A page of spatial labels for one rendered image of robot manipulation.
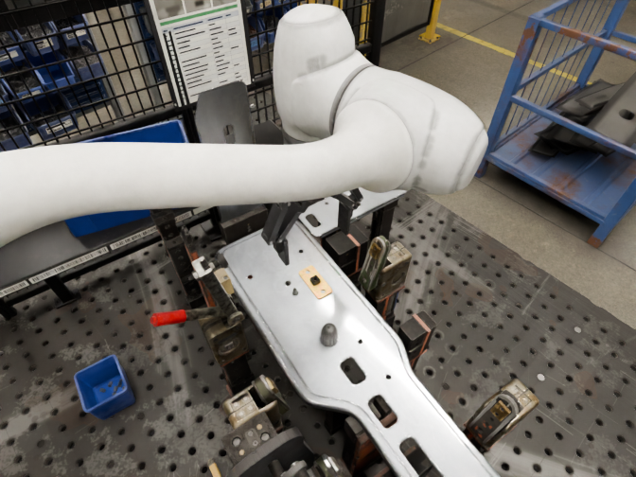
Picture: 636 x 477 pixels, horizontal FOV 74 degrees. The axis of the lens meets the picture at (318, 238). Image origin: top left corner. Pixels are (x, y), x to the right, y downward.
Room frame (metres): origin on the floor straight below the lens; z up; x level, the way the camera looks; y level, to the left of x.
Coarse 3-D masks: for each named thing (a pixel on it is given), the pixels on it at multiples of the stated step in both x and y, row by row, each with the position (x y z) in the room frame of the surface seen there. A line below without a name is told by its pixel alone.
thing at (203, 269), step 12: (192, 264) 0.41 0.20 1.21; (204, 264) 0.41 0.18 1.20; (216, 264) 0.41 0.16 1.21; (228, 264) 0.41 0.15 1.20; (192, 276) 0.39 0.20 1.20; (204, 276) 0.38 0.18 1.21; (216, 276) 0.39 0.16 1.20; (216, 288) 0.39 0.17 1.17; (216, 300) 0.39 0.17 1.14; (228, 300) 0.40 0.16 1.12; (228, 312) 0.39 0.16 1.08
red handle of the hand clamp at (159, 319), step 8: (160, 312) 0.36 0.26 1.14; (168, 312) 0.36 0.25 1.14; (176, 312) 0.37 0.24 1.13; (184, 312) 0.37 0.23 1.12; (192, 312) 0.38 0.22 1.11; (200, 312) 0.38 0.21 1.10; (208, 312) 0.39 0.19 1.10; (216, 312) 0.39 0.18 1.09; (152, 320) 0.34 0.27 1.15; (160, 320) 0.34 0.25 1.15; (168, 320) 0.35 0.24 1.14; (176, 320) 0.35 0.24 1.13; (184, 320) 0.36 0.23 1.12
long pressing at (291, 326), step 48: (240, 240) 0.64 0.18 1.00; (288, 240) 0.63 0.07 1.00; (240, 288) 0.50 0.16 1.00; (288, 288) 0.50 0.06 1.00; (336, 288) 0.50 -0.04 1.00; (288, 336) 0.39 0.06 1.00; (384, 336) 0.39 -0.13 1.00; (336, 384) 0.29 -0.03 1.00; (384, 384) 0.29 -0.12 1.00; (384, 432) 0.21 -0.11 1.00; (432, 432) 0.21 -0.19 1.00
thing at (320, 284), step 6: (306, 270) 0.55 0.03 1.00; (312, 270) 0.55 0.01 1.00; (306, 276) 0.53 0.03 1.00; (312, 276) 0.52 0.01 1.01; (318, 276) 0.53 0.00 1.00; (306, 282) 0.52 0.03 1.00; (312, 282) 0.51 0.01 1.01; (318, 282) 0.51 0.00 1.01; (324, 282) 0.52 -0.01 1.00; (312, 288) 0.50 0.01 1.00; (318, 288) 0.50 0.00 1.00; (324, 288) 0.50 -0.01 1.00; (330, 288) 0.50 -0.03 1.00; (318, 294) 0.48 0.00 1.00; (324, 294) 0.48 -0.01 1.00
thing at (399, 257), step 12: (396, 252) 0.57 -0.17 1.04; (408, 252) 0.57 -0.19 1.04; (384, 264) 0.55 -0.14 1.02; (396, 264) 0.53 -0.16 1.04; (408, 264) 0.55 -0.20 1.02; (384, 276) 0.52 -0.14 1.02; (396, 276) 0.54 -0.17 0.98; (384, 288) 0.52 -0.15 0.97; (396, 288) 0.54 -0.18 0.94; (372, 300) 0.53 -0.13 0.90; (384, 300) 0.53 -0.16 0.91; (396, 300) 0.58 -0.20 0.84; (384, 312) 0.54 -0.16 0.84
